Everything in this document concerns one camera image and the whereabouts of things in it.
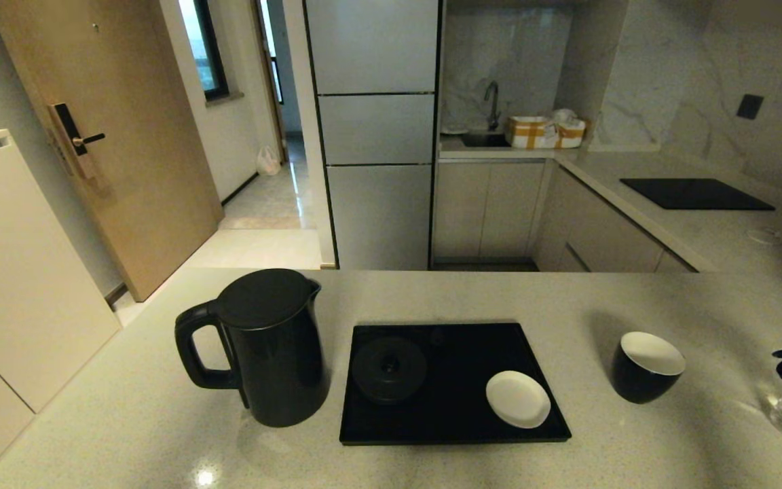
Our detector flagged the yellow white box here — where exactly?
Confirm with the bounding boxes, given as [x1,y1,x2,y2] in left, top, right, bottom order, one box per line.
[505,115,558,149]

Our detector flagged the beige counter side cabinets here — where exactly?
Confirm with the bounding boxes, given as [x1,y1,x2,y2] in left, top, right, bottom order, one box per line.
[534,163,697,274]

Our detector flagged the black round kettle base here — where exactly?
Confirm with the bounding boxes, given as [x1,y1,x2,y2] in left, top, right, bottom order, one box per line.
[352,337,428,405]

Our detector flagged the beige under-sink cabinets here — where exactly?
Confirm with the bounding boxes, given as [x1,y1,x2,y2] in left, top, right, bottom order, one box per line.
[432,160,546,264]

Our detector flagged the kitchen sink basin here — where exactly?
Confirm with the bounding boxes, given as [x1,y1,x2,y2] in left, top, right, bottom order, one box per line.
[460,130,510,148]

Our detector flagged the white storage cabinet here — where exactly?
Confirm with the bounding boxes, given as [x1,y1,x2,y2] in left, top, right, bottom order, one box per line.
[0,129,122,489]

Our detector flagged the light wooden door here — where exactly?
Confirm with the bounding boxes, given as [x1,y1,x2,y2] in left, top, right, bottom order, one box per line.
[0,0,223,303]

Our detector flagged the white round saucer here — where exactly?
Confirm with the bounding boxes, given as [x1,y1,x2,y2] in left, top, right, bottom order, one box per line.
[486,370,552,429]

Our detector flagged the black wall socket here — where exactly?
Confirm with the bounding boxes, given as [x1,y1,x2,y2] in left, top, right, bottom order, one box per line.
[736,94,765,121]

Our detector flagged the black mug white inside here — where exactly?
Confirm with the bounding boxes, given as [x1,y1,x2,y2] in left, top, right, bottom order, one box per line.
[612,331,687,404]

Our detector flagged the dark kitchen faucet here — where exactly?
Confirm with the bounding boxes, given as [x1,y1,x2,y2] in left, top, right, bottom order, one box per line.
[483,81,502,132]

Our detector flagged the dark framed window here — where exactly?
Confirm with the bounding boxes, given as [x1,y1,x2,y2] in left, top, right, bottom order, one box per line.
[179,0,230,103]

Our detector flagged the black induction cooktop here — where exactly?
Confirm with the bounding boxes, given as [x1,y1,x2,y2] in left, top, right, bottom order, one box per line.
[620,178,776,211]

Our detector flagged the black rectangular tray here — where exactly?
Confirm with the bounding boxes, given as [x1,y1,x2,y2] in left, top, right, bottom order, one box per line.
[339,323,572,446]

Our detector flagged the small cardboard box white bag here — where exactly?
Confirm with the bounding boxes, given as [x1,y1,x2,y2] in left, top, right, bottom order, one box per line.
[553,109,587,149]

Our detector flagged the black electric kettle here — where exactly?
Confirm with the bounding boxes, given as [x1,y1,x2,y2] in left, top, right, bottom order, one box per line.
[174,268,330,428]

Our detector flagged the black gold door lock handle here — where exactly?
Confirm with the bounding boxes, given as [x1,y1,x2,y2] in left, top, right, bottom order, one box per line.
[48,103,105,181]

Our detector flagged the tall grey panel cabinet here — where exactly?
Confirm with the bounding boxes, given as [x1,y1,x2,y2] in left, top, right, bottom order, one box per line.
[303,0,443,271]

